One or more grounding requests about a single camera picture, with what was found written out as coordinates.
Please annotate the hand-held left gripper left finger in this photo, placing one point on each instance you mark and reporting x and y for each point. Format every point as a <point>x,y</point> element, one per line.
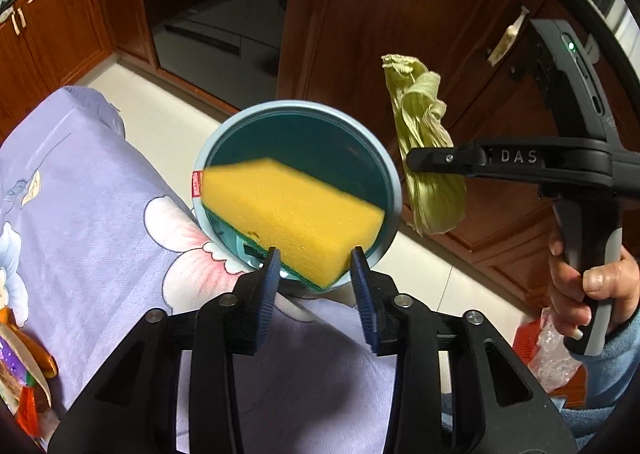
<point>270,284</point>

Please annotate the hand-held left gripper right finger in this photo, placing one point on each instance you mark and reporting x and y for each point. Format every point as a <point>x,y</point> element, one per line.
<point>362,294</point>

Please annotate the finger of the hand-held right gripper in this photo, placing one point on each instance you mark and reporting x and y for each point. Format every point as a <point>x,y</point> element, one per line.
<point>450,159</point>

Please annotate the yellow sponge green scouring side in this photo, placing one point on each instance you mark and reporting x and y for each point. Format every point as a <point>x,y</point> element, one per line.
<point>290,209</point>

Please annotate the blue round waste bin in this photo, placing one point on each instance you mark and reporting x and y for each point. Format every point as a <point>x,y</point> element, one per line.
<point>300,134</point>

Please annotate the person's right forearm blue sleeve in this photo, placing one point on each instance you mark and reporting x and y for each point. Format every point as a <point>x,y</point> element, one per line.
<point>617,374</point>

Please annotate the person's right hand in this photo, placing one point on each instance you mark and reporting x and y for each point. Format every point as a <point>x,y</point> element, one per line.
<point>565,299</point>

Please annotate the large dark wooden cabinet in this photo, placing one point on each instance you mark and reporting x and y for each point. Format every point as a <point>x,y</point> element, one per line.
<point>360,24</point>

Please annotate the purple floral cloth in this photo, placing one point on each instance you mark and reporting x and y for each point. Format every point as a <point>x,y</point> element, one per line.
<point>90,214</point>

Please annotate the clear crumpled plastic bag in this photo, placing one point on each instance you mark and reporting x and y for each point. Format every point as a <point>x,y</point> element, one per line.
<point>555,364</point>

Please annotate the colourful snack packet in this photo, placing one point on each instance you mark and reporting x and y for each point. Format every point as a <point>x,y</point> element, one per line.
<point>30,364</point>

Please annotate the black glass built-in oven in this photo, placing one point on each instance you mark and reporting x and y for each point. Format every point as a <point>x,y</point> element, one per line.
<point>210,9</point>

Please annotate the small wooden cabinet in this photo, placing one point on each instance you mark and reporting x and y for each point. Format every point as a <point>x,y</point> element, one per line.
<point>55,24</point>

